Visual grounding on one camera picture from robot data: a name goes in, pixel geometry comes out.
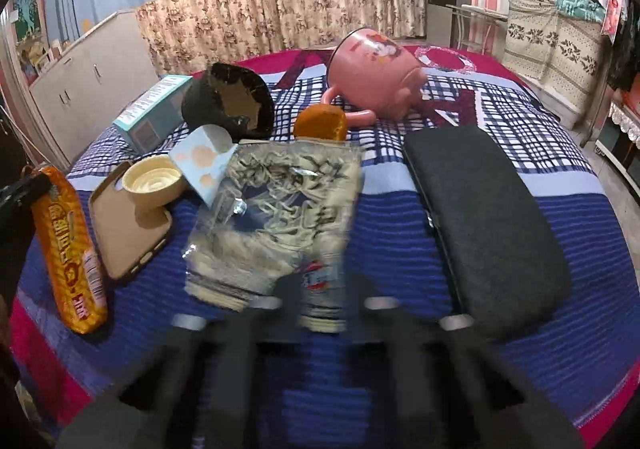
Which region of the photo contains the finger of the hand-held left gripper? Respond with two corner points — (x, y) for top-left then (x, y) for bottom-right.
(0, 174), (52, 211)
(0, 206), (38, 310)

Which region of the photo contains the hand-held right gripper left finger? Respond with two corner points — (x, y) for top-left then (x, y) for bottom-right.
(57, 276), (303, 449)

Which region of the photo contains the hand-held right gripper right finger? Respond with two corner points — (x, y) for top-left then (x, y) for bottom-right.
(342, 271), (586, 449)

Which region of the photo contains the orange biscuit packet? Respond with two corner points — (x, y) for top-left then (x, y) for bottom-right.
(31, 165), (109, 335)

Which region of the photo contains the brown rectangular tray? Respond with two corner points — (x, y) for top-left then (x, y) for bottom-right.
(89, 162), (173, 284)

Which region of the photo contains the beige bowl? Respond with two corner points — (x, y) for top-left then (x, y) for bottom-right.
(121, 154), (191, 225)

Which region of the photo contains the white cabinet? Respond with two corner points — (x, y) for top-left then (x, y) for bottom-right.
(27, 9), (161, 170)

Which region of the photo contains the black case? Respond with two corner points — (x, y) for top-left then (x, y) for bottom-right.
(402, 125), (573, 341)

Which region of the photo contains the teal cardboard box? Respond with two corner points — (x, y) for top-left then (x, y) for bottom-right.
(112, 75), (193, 153)

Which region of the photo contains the white blue small packet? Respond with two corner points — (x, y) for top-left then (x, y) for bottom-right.
(169, 124), (238, 209)

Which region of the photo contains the small orange ball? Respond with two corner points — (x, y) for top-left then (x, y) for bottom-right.
(294, 104), (348, 142)

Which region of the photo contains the black paper bowl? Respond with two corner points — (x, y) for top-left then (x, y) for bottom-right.
(181, 62), (275, 141)

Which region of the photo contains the pink pot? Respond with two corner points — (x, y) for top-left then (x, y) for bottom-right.
(320, 29), (428, 127)

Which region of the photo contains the striped plaid bed blanket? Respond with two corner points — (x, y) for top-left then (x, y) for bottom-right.
(10, 44), (640, 449)

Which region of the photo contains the blue and floral curtain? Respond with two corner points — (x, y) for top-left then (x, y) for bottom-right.
(50, 0), (433, 80)

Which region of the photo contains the cabinet under patterned cloth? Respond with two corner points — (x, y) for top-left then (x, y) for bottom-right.
(502, 0), (608, 120)

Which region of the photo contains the low cabinet with lace cloth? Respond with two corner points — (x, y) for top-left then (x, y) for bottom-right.
(595, 94), (640, 185)

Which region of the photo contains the metal side table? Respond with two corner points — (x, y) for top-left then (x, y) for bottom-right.
(445, 3), (508, 55)

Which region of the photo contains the teal plaid cloth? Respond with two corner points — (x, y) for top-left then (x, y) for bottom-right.
(556, 0), (606, 22)

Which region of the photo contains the row of hanging clothes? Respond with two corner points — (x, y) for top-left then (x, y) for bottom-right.
(605, 0), (640, 90)

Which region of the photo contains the pink hanging bag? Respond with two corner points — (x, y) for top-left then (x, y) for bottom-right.
(600, 0), (623, 37)

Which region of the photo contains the green wall poster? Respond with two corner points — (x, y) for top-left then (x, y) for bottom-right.
(11, 0), (43, 47)

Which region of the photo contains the pink ring lid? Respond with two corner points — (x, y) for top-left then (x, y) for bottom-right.
(414, 45), (475, 76)

